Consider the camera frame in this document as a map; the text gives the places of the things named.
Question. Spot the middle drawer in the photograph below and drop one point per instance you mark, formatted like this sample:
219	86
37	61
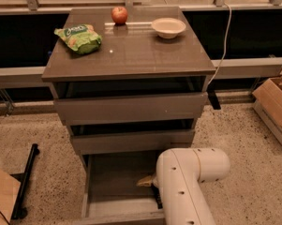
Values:
131	142

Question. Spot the white paper bowl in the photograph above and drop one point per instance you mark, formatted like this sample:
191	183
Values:
168	28

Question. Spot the black metal stand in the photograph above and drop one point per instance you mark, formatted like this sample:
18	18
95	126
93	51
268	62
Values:
19	211

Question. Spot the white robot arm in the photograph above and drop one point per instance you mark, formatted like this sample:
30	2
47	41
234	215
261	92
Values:
179	172

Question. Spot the top drawer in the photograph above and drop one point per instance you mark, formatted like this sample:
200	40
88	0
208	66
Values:
112	110

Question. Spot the open bottom drawer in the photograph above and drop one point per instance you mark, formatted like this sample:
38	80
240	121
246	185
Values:
112	196

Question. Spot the cardboard sheet left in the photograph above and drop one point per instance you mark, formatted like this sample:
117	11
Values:
9	188

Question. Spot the green chip bag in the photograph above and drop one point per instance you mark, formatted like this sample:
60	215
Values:
81	39

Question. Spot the red apple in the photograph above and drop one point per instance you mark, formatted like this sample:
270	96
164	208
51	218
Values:
119	15

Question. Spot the black plug adapter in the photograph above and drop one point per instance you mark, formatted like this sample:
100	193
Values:
213	100

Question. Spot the cardboard box right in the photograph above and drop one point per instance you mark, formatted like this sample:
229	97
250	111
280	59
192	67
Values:
268	105

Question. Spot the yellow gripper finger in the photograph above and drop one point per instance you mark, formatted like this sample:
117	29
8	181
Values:
147	181

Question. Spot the brown drawer cabinet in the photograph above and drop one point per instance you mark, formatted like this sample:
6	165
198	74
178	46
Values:
131	61

